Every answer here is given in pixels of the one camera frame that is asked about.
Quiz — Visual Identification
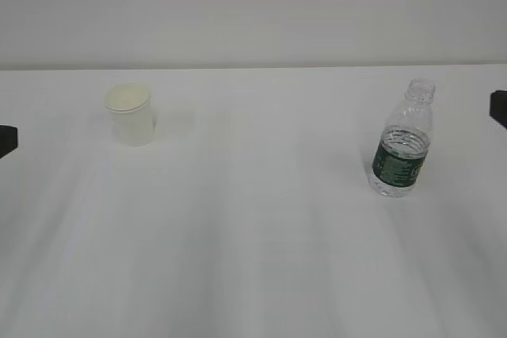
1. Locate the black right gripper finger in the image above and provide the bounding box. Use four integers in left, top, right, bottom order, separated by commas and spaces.
489, 90, 507, 128

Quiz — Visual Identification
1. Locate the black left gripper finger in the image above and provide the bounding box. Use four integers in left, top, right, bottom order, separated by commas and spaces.
0, 125, 18, 158

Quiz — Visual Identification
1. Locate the white paper cup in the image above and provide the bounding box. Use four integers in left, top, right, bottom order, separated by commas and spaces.
105, 83, 154, 146

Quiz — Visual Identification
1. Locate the clear water bottle green label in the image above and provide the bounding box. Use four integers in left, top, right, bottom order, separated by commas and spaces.
368, 78, 436, 198

